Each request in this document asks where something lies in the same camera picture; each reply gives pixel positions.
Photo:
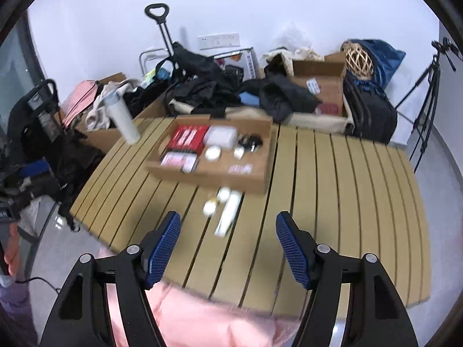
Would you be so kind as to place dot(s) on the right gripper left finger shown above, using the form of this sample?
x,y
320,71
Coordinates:
x,y
81,315

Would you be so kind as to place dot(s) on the gold label small box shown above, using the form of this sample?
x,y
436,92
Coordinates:
x,y
210,207

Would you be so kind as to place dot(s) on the white tube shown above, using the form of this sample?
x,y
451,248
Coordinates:
x,y
229,213

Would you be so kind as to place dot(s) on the translucent white plastic box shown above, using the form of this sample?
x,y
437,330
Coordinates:
x,y
222,136

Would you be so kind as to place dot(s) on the small white round jar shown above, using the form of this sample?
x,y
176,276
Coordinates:
x,y
223,194

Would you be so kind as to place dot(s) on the person left hand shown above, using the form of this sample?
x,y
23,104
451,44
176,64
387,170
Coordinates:
x,y
12,254

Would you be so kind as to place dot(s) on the pink trousers lap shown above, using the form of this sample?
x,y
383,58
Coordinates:
x,y
186,320

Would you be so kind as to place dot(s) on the large cardboard box left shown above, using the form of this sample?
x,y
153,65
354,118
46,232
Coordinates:
x,y
95,124

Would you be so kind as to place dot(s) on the pink white packet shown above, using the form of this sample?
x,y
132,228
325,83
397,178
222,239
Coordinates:
x,y
185,162

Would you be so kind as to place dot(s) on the small white sachet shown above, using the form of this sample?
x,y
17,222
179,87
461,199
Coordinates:
x,y
241,169

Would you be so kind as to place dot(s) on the beige mattress cushion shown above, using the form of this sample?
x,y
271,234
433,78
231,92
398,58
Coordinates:
x,y
324,123

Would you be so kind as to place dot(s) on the black suitcase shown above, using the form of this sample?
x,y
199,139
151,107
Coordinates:
x,y
374,118

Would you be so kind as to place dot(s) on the red printed box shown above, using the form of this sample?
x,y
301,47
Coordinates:
x,y
188,139

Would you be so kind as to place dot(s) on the brown cardboard tray box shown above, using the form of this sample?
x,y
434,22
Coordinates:
x,y
253,134

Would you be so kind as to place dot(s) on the white thermos bottle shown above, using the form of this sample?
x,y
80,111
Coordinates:
x,y
118,112

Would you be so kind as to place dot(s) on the pink backpack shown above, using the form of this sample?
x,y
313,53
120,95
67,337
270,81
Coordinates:
x,y
78,101

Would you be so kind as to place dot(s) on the open brown cardboard box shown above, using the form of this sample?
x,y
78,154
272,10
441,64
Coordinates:
x,y
324,79

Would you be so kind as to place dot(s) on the blue bag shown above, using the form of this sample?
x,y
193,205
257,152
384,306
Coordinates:
x,y
386,60

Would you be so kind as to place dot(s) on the black clothes pile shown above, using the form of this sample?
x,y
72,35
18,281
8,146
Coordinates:
x,y
204,87

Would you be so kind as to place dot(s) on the white printed carton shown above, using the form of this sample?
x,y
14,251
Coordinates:
x,y
243,60

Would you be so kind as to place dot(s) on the black camera tripod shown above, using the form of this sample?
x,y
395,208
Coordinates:
x,y
423,123

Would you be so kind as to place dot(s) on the white wall socket strip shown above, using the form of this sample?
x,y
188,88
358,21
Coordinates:
x,y
218,41

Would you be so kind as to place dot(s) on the black trolley handle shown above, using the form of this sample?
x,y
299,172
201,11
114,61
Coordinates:
x,y
159,12

